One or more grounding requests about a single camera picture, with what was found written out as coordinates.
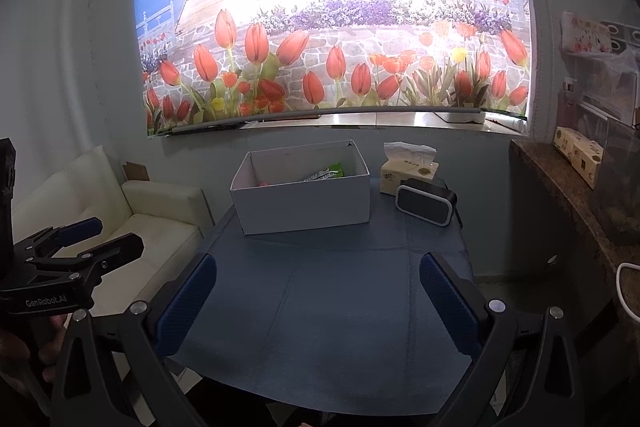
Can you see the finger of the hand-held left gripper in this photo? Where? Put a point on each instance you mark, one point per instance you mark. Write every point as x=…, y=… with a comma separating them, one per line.
x=117, y=247
x=80, y=227

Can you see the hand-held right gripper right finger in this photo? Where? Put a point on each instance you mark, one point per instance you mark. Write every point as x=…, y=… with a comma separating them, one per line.
x=447, y=302

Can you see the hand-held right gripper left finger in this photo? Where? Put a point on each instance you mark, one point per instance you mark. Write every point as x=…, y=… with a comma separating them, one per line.
x=187, y=302

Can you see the white cardboard box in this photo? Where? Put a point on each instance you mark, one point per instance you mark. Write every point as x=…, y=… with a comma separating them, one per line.
x=300, y=207

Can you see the green white snack packet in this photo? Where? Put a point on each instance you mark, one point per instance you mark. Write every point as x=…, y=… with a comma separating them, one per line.
x=322, y=173

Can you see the person's left hand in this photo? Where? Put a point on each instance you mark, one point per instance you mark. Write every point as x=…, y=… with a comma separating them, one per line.
x=50, y=347

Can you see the white leather sofa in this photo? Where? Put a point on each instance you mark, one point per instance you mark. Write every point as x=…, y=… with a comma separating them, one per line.
x=150, y=217

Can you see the brown cardboard piece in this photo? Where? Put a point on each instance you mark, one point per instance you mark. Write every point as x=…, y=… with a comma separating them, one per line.
x=136, y=172

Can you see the black speaker white trim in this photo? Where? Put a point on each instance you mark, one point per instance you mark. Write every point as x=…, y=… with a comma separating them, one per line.
x=425, y=202

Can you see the blue table cloth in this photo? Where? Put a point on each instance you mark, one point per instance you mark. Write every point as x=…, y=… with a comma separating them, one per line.
x=325, y=307

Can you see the yellow soft tissue pack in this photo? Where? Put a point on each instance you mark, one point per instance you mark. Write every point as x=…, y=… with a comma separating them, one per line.
x=407, y=172

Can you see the brown stone counter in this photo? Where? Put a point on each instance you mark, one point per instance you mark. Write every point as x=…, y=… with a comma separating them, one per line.
x=560, y=197

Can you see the yellow box on counter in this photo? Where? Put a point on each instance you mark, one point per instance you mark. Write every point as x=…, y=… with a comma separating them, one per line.
x=580, y=154

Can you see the clear glass tank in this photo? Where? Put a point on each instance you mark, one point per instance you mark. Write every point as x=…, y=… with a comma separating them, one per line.
x=622, y=187

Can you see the floral printed pouch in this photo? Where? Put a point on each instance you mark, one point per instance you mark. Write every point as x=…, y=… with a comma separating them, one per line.
x=590, y=32

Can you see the tulip wall poster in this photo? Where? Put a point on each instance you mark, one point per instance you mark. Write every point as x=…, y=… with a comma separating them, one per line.
x=325, y=17

